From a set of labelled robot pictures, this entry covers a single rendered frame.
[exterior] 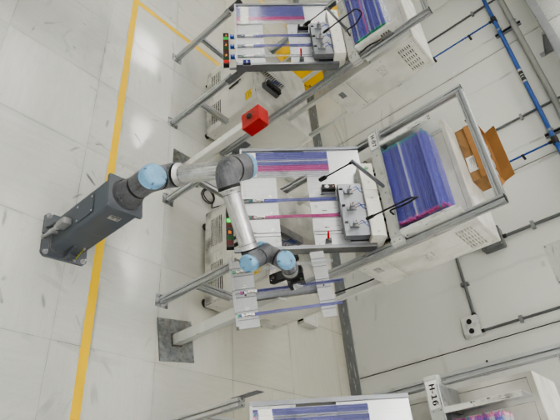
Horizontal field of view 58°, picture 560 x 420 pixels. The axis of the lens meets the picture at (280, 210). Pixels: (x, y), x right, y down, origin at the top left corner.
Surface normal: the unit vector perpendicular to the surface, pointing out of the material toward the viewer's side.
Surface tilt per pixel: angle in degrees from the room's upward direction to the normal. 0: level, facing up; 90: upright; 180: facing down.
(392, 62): 90
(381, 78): 90
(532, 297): 90
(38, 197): 0
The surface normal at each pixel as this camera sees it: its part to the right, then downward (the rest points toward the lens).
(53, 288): 0.75, -0.41
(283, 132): 0.07, 0.83
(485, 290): -0.66, -0.38
